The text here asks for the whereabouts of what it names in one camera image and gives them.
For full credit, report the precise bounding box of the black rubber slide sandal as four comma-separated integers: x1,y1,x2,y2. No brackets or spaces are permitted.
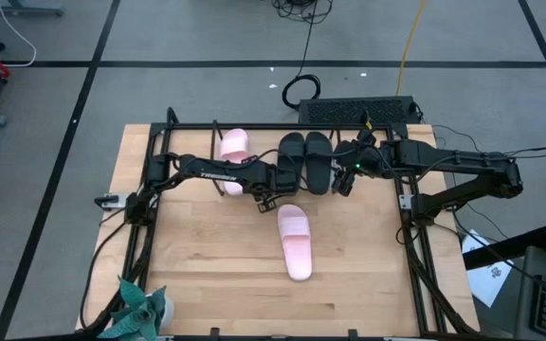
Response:
277,132,306,190
303,131,335,196

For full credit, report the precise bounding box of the pink rubber slide sandal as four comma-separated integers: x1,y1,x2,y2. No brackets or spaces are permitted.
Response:
219,128,251,196
276,204,314,282

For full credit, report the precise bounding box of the black perforated computer tower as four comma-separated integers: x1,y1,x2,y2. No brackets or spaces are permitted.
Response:
298,96,419,125

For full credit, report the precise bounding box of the black floor bar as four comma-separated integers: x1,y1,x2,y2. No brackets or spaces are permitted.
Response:
462,225,546,271

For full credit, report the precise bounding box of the white plant pot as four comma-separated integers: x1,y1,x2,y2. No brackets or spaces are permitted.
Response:
156,294,176,331

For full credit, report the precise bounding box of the white printed paper sheet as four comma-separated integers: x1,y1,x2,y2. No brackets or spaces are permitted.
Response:
462,229,516,309

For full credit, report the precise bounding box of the green artificial plant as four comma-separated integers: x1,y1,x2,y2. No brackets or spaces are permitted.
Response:
96,277,168,341

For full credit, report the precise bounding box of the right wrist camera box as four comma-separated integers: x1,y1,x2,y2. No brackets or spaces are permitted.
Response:
332,169,355,198

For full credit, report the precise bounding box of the black aluminium rig frame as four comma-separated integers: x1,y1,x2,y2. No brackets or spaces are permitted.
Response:
128,106,481,341

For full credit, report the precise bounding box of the black power cable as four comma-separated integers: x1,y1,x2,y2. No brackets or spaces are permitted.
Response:
281,0,322,111

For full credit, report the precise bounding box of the yellow cable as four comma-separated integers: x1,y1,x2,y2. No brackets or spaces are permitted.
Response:
394,0,428,98

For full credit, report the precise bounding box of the black cable bundle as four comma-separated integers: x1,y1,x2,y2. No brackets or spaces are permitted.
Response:
271,0,335,25

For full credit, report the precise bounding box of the white cable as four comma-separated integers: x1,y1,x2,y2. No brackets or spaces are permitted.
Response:
0,0,37,67

